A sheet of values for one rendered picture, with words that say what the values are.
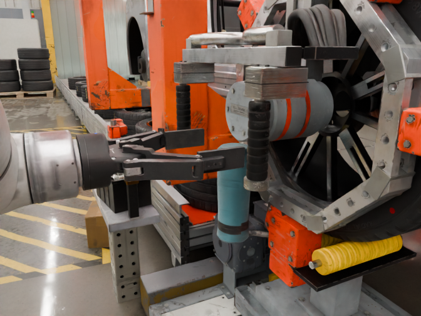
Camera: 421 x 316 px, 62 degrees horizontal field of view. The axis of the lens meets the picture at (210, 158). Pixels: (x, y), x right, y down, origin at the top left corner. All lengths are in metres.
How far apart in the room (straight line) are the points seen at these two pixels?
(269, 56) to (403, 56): 0.21
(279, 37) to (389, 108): 0.22
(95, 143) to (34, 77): 8.62
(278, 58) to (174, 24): 0.67
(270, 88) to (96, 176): 0.29
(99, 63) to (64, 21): 10.73
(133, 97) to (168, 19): 2.01
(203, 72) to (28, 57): 8.30
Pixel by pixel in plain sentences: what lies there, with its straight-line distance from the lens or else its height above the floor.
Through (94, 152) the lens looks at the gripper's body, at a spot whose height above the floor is 0.85.
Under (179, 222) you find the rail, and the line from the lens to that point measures 1.46.
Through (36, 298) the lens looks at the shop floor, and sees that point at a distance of 1.73.
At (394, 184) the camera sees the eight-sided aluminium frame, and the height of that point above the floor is 0.75.
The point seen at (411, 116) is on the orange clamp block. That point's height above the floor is 0.87.
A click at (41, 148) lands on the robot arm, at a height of 0.86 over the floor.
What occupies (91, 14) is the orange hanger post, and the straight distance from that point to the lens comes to 3.09.
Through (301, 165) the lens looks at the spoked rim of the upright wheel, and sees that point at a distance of 1.01.
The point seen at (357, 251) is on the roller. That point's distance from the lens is 0.91.
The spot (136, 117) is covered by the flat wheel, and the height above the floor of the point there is 0.47.
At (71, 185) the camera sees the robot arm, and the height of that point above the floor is 0.81.
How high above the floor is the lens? 0.97
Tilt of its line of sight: 16 degrees down
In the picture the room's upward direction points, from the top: straight up
